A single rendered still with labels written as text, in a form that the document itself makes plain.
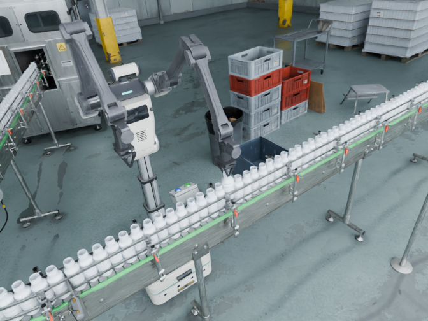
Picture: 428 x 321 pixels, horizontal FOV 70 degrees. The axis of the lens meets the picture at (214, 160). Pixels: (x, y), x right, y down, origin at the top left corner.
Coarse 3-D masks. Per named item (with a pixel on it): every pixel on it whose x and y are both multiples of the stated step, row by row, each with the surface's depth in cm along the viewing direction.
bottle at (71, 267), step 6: (66, 258) 126; (66, 264) 123; (72, 264) 125; (78, 264) 128; (66, 270) 125; (72, 270) 125; (78, 270) 127; (78, 276) 128; (84, 276) 132; (72, 282) 128; (78, 282) 128; (78, 288) 130
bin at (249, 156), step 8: (248, 144) 238; (256, 144) 243; (264, 144) 241; (272, 144) 233; (248, 152) 242; (256, 152) 247; (264, 152) 245; (272, 152) 237; (280, 152) 229; (288, 152) 219; (240, 160) 222; (248, 160) 246; (256, 160) 251; (264, 160) 250; (240, 168) 226; (248, 168) 216
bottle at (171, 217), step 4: (168, 208) 146; (172, 208) 146; (168, 212) 147; (172, 212) 144; (168, 216) 145; (172, 216) 145; (176, 216) 148; (168, 220) 146; (172, 220) 145; (168, 224) 147; (176, 224) 148; (168, 228) 148; (172, 228) 148; (176, 228) 149; (168, 232) 151; (172, 232) 149; (176, 236) 151
